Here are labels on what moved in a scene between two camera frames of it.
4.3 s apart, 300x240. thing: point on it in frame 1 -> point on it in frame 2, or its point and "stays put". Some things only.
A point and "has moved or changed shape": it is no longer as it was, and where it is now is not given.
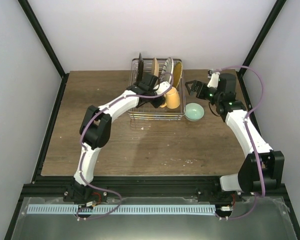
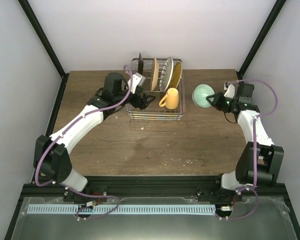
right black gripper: [197, 84] -> [216, 103]
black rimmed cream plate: [140, 69] stays put
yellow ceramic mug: [172, 99] stays put
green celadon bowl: [194, 111] has moved or changed shape
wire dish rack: [163, 76] stays put
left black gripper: [156, 103] -> [142, 105]
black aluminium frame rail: [41, 186] stays put
